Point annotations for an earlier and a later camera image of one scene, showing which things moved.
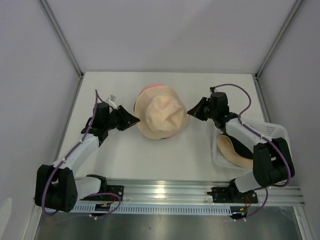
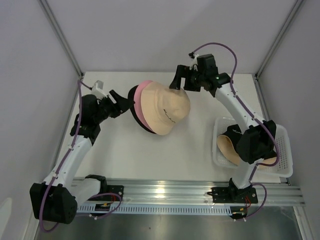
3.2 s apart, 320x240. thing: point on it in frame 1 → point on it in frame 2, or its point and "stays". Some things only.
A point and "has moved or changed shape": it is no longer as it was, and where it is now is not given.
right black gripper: (197, 110) → (182, 71)
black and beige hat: (234, 151) stays
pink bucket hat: (149, 86) → (137, 94)
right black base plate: (229, 195) stays
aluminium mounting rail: (195, 192) stays
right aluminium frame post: (279, 38) stays
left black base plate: (115, 189) stays
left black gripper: (127, 120) → (122, 104)
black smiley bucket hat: (134, 109) → (131, 96)
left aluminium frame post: (54, 24) stays
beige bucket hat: (162, 113) has moved or changed shape
